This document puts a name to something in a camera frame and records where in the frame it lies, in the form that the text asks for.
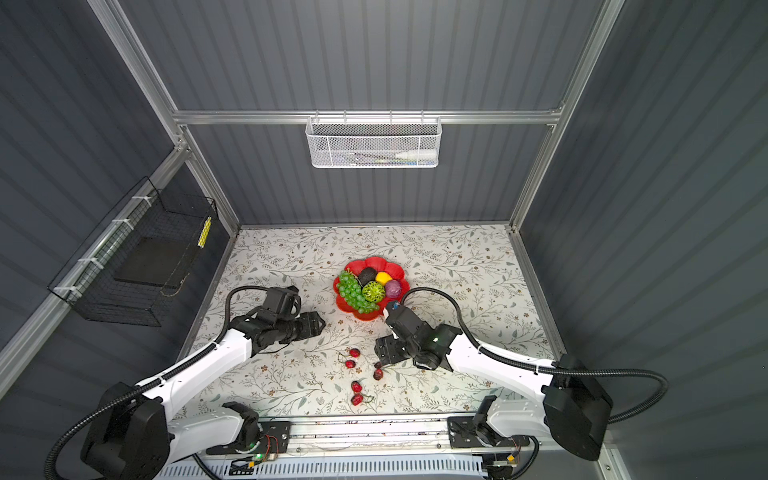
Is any purple fig fake fruit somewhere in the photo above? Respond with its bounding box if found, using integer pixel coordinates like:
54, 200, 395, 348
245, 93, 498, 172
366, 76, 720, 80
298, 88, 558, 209
384, 279, 403, 300

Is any yellow lemon fake fruit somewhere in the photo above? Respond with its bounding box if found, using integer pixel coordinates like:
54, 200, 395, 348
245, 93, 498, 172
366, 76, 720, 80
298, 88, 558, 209
375, 271, 393, 286

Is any yellow tag on basket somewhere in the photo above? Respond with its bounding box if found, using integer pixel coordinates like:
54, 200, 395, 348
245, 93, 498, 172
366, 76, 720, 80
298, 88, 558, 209
196, 216, 212, 249

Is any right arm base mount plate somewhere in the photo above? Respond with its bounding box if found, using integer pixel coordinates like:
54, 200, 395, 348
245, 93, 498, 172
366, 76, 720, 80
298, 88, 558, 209
447, 416, 531, 449

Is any red cherry pair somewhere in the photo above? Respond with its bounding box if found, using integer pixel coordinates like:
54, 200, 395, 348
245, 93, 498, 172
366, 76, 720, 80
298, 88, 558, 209
342, 348, 361, 369
350, 381, 365, 406

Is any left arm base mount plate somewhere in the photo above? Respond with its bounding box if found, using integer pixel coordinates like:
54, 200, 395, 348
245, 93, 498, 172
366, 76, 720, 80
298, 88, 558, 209
205, 420, 291, 461

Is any white marker in basket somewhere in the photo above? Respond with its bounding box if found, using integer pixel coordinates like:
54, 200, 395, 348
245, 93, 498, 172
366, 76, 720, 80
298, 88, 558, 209
395, 149, 438, 164

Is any white vented strip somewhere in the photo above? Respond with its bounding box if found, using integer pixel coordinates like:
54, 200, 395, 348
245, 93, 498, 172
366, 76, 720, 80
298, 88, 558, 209
158, 454, 486, 479

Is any green grape bunch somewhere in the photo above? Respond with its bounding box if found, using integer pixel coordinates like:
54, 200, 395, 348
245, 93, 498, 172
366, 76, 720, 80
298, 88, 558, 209
337, 270, 379, 315

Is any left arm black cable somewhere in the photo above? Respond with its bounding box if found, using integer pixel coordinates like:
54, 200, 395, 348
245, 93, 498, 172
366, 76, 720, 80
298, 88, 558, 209
43, 284, 271, 480

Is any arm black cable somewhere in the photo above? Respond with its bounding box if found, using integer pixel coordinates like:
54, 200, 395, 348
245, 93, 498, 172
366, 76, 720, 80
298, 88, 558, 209
400, 286, 670, 480
43, 284, 271, 480

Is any black pad in basket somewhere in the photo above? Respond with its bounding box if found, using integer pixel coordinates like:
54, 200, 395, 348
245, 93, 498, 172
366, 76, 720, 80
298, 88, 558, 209
113, 237, 199, 290

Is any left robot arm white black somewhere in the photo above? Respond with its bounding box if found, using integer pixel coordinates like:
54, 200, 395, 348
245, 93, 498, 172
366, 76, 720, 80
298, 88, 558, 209
80, 286, 326, 479

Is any dark avocado fake fruit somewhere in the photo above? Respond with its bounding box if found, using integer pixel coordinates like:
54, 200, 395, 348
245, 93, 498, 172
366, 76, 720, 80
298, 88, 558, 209
357, 267, 378, 287

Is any black wire basket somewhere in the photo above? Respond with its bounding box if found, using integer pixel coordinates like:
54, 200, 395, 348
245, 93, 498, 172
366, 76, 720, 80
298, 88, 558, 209
48, 181, 218, 327

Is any dark cherry pair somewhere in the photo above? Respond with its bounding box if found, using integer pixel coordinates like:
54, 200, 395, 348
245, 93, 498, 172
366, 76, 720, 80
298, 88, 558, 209
373, 362, 384, 381

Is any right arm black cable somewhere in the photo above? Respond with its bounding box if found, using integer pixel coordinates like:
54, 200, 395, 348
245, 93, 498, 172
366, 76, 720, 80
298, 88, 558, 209
400, 286, 670, 480

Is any aluminium front rail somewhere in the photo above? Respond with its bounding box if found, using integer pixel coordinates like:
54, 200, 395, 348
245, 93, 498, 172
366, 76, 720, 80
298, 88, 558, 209
155, 411, 619, 463

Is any white wire mesh basket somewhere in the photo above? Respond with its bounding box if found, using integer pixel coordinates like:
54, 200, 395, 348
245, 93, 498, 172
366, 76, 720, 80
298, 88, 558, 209
305, 119, 443, 169

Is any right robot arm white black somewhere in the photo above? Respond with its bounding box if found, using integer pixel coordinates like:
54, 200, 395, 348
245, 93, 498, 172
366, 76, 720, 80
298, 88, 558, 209
374, 302, 613, 461

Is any green custard apple fake fruit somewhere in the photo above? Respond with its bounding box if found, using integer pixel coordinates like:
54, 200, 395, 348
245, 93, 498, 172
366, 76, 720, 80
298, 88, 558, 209
361, 281, 386, 303

